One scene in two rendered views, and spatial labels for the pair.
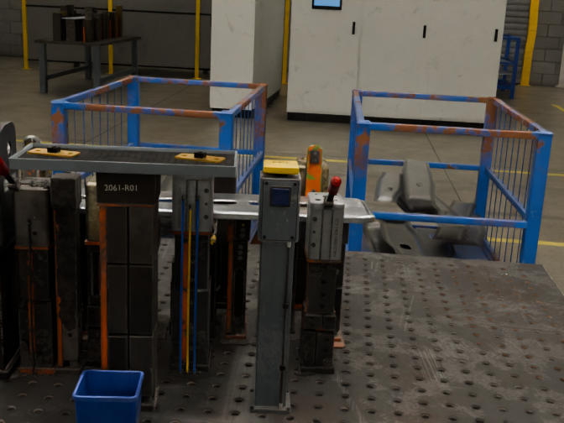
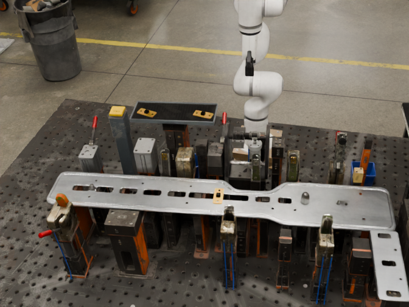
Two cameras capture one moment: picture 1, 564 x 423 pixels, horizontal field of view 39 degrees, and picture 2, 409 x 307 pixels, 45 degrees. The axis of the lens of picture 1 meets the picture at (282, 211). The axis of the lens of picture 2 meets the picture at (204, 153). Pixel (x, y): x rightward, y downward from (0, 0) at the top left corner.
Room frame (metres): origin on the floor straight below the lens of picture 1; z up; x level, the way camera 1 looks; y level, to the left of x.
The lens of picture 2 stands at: (3.00, 0.82, 2.42)
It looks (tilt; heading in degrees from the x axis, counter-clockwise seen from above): 41 degrees down; 195
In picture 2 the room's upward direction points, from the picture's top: 5 degrees counter-clockwise
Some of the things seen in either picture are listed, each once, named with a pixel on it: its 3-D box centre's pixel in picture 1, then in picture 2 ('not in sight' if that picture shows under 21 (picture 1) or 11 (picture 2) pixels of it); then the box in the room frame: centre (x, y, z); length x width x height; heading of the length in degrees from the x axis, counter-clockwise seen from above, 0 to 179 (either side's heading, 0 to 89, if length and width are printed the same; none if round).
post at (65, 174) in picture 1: (68, 274); (204, 175); (1.45, 0.41, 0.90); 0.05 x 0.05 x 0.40; 3
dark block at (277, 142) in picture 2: not in sight; (276, 178); (1.44, 0.73, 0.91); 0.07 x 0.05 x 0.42; 3
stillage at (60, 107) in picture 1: (172, 183); not in sight; (4.01, 0.57, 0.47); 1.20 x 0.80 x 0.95; 175
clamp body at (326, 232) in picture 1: (321, 283); (97, 180); (1.53, -0.09, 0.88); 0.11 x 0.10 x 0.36; 3
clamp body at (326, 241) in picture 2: not in sight; (321, 266); (1.85, 0.93, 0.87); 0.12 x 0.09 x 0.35; 3
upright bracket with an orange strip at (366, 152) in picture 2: not in sight; (360, 186); (1.48, 1.07, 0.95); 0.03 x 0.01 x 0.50; 93
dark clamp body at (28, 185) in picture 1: (38, 276); (218, 181); (1.47, 0.47, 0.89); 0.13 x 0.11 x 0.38; 3
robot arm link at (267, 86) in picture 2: not in sight; (263, 94); (1.06, 0.63, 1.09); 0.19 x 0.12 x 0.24; 92
